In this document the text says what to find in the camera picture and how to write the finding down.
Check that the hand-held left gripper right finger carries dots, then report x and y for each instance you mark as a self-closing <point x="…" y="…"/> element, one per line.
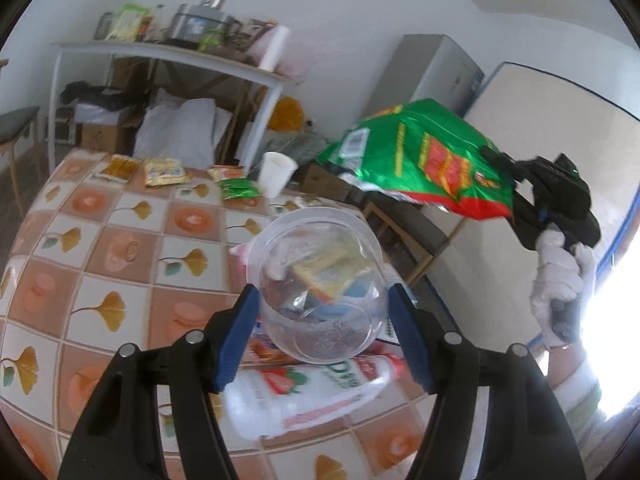
<point x="410" y="340"/>

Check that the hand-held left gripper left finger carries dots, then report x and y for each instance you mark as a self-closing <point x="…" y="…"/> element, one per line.
<point x="235" y="340"/>

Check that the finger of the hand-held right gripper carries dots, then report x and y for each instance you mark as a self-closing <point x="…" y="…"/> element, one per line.
<point x="502" y="162"/>
<point x="520" y="215"/>

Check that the green snack bag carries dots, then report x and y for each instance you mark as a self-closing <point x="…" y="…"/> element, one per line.
<point x="425" y="150"/>

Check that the clear plastic jar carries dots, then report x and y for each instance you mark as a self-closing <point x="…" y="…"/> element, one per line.
<point x="330" y="340"/>

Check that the person's right forearm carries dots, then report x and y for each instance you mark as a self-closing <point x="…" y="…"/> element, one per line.
<point x="575" y="390"/>

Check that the person's right hand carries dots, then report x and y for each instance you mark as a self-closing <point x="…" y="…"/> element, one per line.
<point x="555" y="270"/>

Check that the white mattress with blue edge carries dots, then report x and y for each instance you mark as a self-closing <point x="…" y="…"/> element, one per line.
<point x="490" y="280"/>

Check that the white strawberry print bag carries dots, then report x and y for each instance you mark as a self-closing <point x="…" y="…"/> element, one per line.
<point x="300" y="395"/>

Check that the yellow wrapper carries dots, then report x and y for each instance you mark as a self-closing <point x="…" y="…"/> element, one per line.
<point x="325" y="270"/>

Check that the wooden chair with dark seat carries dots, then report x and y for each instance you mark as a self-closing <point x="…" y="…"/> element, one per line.
<point x="400" y="215"/>

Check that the small green foil packet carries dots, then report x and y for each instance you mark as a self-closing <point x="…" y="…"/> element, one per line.
<point x="240" y="190"/>

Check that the crumpled clear wrapper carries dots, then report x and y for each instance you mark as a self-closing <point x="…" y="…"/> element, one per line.
<point x="310" y="202"/>

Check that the tile and leaf pattern tablecloth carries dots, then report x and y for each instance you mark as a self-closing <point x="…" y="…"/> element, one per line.
<point x="100" y="260"/>

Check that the small yellow packet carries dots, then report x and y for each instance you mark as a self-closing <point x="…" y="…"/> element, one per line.
<point x="225" y="173"/>

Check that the white paper cup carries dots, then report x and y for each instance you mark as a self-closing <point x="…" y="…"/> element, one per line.
<point x="275" y="175"/>

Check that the flat cardboard box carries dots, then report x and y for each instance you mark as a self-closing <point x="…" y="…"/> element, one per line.
<point x="327" y="182"/>

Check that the yellow printed packet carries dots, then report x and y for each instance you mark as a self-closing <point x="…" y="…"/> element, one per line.
<point x="165" y="172"/>

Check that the golden foil packet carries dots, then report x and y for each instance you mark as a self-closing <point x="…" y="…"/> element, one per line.
<point x="115" y="167"/>

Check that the white plastic bag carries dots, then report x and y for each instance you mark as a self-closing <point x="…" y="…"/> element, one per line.
<point x="175" y="130"/>

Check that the orange bag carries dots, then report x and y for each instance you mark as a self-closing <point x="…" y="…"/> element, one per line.
<point x="287" y="115"/>

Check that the white paper roll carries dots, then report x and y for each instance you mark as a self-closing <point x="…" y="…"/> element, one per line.
<point x="275" y="47"/>

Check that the black cloth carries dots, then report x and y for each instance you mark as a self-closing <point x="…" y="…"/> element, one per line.
<point x="95" y="95"/>

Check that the white shelf table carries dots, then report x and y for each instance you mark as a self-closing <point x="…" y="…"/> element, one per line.
<point x="175" y="52"/>

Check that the dark seat stool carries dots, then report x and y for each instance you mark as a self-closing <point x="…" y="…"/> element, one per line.
<point x="17" y="122"/>

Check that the green packages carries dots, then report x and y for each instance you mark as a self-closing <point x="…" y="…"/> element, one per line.
<point x="130" y="22"/>

